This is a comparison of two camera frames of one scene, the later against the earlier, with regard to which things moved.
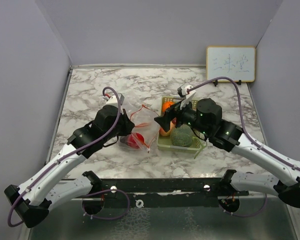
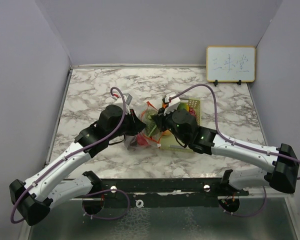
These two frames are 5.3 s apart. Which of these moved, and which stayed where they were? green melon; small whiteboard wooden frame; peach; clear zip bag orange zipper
Moved: green melon; clear zip bag orange zipper
Stayed: small whiteboard wooden frame; peach
